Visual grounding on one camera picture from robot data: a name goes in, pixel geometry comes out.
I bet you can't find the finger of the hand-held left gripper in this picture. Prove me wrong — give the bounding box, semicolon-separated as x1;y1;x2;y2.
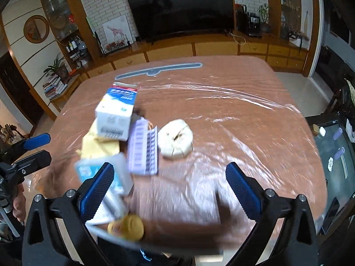
11;133;52;156
12;150;52;176

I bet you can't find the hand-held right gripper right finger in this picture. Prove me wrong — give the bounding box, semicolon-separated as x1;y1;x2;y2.
225;162;319;266

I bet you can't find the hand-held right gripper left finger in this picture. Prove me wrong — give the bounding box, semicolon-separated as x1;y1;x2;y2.
22;162;122;266

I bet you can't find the clear plastic floss pick box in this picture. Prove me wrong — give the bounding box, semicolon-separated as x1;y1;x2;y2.
74;153;134;196

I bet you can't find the purple pill organiser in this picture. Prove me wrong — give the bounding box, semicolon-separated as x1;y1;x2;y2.
127;117;160;176

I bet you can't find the white and blue carton box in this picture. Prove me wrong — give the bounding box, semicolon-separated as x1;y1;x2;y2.
95;82;138;141

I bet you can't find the person's left hand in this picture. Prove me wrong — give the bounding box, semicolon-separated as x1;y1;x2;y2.
12;190;26;223

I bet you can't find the white paper packet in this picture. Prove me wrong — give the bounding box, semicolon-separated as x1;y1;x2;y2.
86;188;128;226

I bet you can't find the yellow cloth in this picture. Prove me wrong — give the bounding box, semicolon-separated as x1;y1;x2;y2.
77;119;120;161

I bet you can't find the yellow round bottle cap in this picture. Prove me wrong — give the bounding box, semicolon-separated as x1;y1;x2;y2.
108;215;145;241

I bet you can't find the stack of books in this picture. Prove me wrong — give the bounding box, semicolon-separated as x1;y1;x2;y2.
42;75;68;100

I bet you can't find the potted spider plant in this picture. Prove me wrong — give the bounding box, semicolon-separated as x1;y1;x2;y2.
44;53;70;82

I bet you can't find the crumpled white tissue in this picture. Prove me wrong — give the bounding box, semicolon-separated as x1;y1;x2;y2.
158;119;194;160

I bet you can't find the glass side table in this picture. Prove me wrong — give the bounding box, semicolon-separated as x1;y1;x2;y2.
306;113;355;236

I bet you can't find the glass display cabinet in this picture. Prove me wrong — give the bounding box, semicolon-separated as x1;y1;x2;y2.
39;0;92;61

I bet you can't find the giraffe picture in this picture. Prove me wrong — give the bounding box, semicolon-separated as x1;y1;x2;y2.
102;15;132;54

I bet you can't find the wooden television cabinet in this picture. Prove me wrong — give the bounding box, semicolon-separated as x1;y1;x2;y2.
51;32;309;111

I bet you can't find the black coffee machine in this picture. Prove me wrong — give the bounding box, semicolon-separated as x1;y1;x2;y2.
245;12;262;38

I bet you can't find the small green potted plant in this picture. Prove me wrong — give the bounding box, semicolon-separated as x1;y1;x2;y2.
257;4;272;34

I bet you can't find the black flat television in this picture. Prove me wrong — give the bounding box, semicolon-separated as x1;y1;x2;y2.
126;0;236;43

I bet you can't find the round wooden wall plaque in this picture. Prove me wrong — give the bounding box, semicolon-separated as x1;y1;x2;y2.
24;15;50;44

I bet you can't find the grey table cable slot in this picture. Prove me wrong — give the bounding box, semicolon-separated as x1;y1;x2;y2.
115;63;201;80

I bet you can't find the white cable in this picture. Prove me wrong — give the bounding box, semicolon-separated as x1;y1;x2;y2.
230;32;246;45

